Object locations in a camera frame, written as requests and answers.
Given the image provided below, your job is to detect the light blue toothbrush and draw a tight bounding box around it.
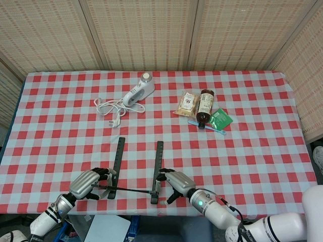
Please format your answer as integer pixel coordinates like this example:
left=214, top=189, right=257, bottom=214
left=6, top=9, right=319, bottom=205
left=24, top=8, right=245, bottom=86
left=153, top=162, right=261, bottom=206
left=188, top=120, right=227, bottom=136

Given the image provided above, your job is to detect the white power cord with plug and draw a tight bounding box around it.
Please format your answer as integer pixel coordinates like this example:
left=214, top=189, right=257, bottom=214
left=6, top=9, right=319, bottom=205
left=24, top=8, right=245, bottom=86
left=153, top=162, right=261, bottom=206
left=93, top=97, right=146, bottom=129

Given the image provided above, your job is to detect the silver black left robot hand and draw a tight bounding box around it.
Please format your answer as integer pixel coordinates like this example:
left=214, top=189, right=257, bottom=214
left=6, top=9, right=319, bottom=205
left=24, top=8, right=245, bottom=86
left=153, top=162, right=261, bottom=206
left=69, top=167, right=117, bottom=201

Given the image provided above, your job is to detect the green foil sachet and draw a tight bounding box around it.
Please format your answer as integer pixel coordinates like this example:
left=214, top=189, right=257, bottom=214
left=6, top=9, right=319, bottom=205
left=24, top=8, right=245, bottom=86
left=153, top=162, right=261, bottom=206
left=208, top=108, right=233, bottom=132

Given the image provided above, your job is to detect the brown labelled bottle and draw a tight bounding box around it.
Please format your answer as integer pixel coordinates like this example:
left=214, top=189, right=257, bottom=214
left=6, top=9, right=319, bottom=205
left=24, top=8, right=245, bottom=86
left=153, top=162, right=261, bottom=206
left=196, top=88, right=215, bottom=130

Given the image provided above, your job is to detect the white shoe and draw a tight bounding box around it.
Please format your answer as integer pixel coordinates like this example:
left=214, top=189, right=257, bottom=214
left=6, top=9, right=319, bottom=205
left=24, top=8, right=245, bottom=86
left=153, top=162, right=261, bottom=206
left=312, top=145, right=323, bottom=176

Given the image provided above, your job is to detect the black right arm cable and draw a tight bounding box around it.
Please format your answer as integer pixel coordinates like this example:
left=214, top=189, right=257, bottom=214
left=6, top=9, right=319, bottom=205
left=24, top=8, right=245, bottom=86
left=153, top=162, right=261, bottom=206
left=209, top=191, right=255, bottom=225

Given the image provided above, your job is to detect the red white checkered tablecloth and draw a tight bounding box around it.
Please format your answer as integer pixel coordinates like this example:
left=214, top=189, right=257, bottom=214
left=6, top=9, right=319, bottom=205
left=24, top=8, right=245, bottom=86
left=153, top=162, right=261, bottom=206
left=0, top=70, right=320, bottom=224

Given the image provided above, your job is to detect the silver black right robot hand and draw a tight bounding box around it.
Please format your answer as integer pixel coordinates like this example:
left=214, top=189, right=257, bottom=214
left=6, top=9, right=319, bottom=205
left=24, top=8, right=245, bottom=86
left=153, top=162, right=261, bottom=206
left=154, top=168, right=197, bottom=205

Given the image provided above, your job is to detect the blue plastic crate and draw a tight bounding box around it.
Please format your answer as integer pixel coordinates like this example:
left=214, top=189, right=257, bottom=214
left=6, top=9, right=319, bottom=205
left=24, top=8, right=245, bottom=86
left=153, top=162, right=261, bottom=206
left=60, top=215, right=141, bottom=242

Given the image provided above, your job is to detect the clear snack packet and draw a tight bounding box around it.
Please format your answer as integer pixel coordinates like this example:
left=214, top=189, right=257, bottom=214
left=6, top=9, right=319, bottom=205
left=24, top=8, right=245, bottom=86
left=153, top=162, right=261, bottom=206
left=173, top=91, right=201, bottom=118

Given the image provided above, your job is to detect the black folding laptop stand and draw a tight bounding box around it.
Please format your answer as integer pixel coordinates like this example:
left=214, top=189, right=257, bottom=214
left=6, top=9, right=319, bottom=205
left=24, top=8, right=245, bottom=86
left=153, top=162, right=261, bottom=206
left=91, top=137, right=165, bottom=205

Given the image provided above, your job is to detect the white handheld electric appliance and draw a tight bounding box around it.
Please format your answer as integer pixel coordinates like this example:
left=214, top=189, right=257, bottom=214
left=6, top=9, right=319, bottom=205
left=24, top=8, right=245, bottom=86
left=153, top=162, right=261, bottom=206
left=122, top=72, right=155, bottom=106

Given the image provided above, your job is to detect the flat white board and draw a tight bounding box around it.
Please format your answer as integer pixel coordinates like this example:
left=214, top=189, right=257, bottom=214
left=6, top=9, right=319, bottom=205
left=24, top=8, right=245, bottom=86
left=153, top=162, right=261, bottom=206
left=84, top=215, right=131, bottom=242

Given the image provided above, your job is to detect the woven bamboo screen panel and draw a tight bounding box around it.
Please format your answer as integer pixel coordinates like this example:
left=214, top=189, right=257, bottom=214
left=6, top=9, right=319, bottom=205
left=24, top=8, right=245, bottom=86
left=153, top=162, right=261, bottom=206
left=267, top=0, right=323, bottom=144
left=79, top=0, right=200, bottom=72
left=0, top=59, right=26, bottom=129
left=0, top=0, right=104, bottom=76
left=188, top=0, right=321, bottom=72

